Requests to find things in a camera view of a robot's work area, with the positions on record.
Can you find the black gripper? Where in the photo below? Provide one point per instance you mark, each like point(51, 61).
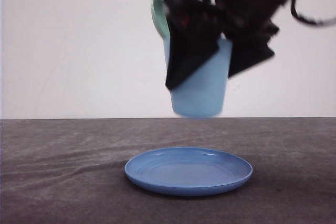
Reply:
point(195, 27)

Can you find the light blue plastic cup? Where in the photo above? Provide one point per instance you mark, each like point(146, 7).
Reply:
point(202, 94)

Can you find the mint green plastic spoon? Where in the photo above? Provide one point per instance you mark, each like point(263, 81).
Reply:
point(158, 13)

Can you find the blue plastic plate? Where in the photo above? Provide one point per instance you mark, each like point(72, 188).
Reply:
point(188, 171)

